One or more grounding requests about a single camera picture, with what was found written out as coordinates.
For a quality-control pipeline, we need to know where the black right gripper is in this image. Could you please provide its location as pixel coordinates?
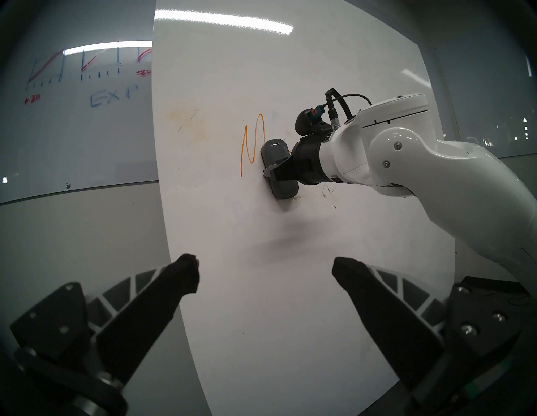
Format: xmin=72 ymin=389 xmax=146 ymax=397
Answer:
xmin=263 ymin=134 xmax=328 ymax=186

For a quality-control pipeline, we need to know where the dark grey whiteboard eraser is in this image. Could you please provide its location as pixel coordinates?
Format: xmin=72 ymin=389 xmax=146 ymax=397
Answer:
xmin=260 ymin=138 xmax=299 ymax=200

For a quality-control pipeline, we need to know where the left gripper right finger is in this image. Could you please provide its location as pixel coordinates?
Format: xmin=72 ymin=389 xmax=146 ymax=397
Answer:
xmin=331 ymin=257 xmax=524 ymax=391

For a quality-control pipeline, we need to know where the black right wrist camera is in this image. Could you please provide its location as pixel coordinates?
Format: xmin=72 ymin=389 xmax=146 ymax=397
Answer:
xmin=295 ymin=108 xmax=330 ymax=136

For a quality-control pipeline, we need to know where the wall-mounted glass whiteboard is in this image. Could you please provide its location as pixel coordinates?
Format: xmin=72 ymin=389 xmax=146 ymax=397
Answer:
xmin=0 ymin=0 xmax=537 ymax=206

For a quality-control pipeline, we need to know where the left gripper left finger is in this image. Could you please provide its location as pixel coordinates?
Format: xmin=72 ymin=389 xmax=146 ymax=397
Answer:
xmin=9 ymin=253 xmax=200 ymax=384

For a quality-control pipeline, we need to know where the white freestanding whiteboard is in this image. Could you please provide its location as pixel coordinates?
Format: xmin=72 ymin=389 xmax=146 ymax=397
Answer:
xmin=152 ymin=0 xmax=458 ymax=416

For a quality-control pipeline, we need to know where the black right camera cable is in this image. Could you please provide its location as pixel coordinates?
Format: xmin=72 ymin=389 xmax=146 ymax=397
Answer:
xmin=325 ymin=88 xmax=373 ymax=123

